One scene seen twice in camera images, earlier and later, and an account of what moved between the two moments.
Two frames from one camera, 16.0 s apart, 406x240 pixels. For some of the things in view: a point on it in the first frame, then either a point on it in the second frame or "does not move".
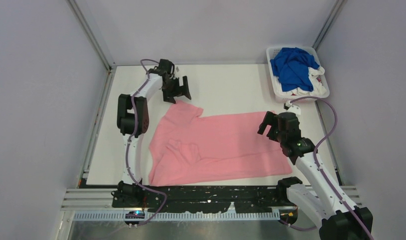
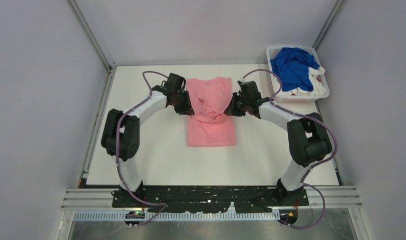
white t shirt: (318, 89) does not move
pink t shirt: (186, 147) → (210, 126)
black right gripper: (271, 119) → (232, 110)
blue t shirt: (291, 66) does not move
